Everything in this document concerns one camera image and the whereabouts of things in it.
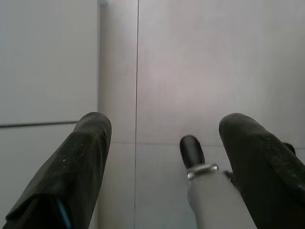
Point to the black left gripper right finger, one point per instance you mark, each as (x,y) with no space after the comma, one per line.
(267,176)

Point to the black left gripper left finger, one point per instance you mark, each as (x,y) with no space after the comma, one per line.
(66,171)

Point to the white cabinet front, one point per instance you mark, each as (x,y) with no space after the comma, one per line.
(47,66)

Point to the grey robot leg black foot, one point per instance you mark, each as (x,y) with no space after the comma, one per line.
(209,195)

